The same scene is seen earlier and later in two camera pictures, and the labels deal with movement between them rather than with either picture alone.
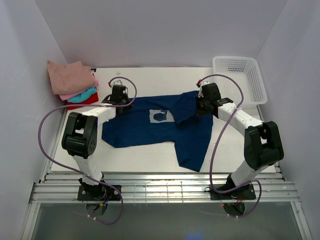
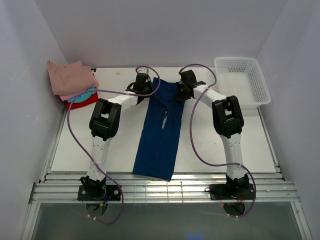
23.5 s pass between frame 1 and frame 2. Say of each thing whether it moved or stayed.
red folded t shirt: stayed
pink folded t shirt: stayed
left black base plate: stayed
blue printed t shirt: moved
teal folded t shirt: stayed
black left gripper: moved
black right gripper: moved
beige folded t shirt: stayed
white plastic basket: stayed
